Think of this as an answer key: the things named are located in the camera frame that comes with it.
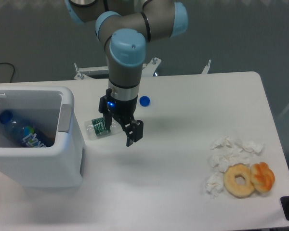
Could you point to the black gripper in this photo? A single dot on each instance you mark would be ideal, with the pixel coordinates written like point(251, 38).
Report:
point(122, 112)

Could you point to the clear green-label plastic bottle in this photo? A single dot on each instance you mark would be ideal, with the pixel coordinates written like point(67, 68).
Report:
point(97, 128)

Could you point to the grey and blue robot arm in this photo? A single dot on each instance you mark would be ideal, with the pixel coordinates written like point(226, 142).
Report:
point(124, 33)

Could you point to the blue bottle cap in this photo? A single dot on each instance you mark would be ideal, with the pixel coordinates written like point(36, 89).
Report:
point(144, 101)

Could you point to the blue-label bottle in bin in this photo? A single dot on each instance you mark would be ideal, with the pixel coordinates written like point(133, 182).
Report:
point(23, 131)

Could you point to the white trash bin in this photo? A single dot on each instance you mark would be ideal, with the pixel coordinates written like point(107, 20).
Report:
point(51, 109)

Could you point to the crumpled white tissue upper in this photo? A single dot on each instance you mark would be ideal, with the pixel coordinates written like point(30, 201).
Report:
point(227, 152)

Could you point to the crumpled white tissue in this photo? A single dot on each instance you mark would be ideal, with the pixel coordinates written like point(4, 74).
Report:
point(227, 152)
point(214, 184)

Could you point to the crumpled white tissue lower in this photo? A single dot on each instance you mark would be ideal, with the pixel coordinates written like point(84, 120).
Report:
point(214, 184)

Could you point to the orange glazed twisted bun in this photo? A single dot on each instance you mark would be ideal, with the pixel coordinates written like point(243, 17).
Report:
point(262, 177)

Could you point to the ring donut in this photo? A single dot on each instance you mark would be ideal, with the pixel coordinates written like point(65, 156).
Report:
point(237, 181)

